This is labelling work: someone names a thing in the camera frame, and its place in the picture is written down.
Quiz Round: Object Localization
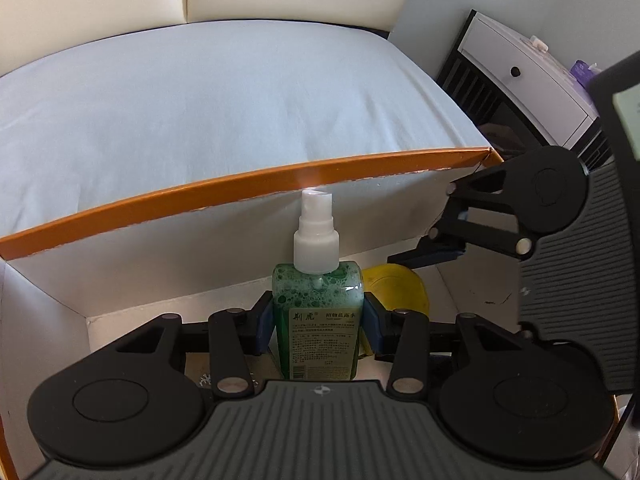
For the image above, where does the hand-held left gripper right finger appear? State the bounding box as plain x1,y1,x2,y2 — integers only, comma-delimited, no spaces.
362,290,538,396

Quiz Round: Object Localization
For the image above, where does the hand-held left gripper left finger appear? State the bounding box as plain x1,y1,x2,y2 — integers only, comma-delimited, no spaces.
115,292,276,396

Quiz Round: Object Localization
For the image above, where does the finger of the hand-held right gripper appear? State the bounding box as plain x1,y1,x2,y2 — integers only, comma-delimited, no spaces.
387,160,533,267

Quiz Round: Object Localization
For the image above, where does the yellow tape measure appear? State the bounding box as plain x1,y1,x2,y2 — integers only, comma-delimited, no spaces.
360,263,431,357

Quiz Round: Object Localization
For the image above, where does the green spray bottle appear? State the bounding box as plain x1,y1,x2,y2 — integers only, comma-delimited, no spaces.
271,187,365,381

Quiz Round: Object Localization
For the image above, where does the orange cardboard box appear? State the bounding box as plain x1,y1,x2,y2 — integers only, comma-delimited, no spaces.
0,146,631,480

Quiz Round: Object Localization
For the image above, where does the purple tissue pack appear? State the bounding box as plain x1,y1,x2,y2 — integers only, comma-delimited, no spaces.
570,60,603,86

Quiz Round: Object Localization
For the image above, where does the light blue bed sheet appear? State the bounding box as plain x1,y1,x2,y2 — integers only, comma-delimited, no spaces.
0,20,491,241

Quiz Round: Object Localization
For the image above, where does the white nightstand with black frame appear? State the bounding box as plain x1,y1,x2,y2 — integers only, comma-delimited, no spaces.
437,9,616,171

